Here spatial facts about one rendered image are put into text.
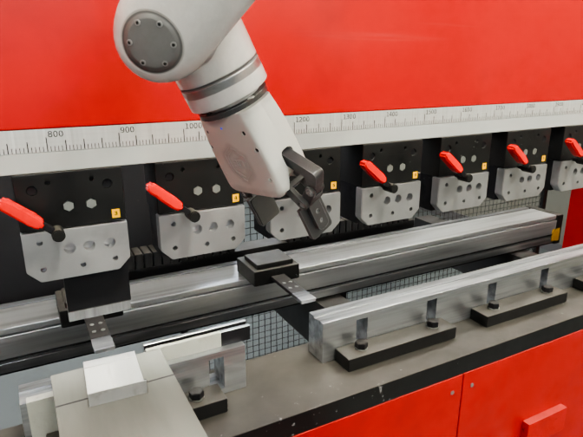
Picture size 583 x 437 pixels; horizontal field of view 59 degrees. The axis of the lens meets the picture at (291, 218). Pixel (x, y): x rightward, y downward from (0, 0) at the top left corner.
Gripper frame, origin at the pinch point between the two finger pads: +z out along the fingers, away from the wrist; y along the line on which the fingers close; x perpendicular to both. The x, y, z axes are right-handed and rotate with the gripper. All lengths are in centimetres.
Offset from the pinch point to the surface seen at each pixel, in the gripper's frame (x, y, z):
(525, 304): 58, -13, 74
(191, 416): -20.1, -16.8, 24.3
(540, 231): 105, -33, 92
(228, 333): -3.6, -34.5, 31.5
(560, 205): 304, -132, 244
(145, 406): -23.5, -23.3, 22.0
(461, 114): 59, -18, 21
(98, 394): -27.0, -27.8, 17.7
